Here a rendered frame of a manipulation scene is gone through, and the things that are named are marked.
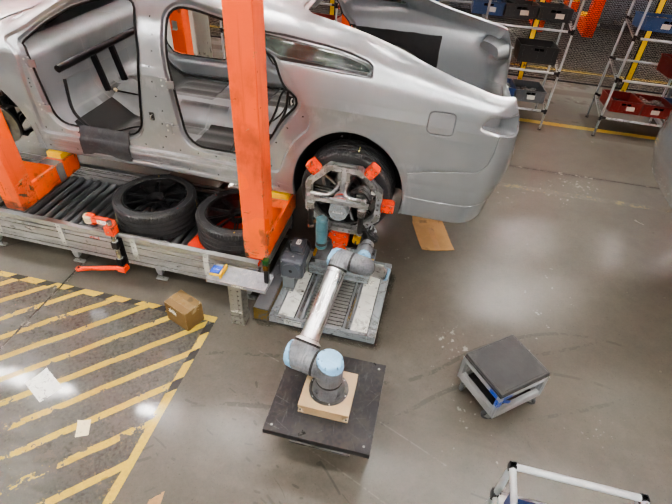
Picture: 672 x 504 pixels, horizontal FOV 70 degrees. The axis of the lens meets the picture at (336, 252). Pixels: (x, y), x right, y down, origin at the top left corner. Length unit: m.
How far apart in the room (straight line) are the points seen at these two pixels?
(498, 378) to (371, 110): 1.83
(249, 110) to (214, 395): 1.80
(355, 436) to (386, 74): 2.11
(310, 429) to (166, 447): 0.90
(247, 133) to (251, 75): 0.34
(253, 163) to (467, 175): 1.39
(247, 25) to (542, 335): 2.95
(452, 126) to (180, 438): 2.51
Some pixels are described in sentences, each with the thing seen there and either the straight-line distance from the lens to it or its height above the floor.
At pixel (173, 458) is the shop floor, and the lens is 3.19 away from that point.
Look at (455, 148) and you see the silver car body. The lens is 3.24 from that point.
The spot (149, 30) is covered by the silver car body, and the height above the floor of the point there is 1.77.
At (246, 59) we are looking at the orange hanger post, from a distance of 2.72.
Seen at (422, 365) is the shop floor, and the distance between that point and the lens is 3.54.
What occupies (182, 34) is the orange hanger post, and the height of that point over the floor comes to 1.05.
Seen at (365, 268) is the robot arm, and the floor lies 0.90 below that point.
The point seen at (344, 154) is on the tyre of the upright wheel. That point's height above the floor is 1.17.
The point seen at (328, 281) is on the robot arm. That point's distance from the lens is 2.78.
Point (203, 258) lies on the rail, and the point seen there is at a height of 0.34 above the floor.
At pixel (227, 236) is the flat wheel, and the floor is 0.50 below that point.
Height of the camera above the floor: 2.77
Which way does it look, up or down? 40 degrees down
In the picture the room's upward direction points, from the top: 4 degrees clockwise
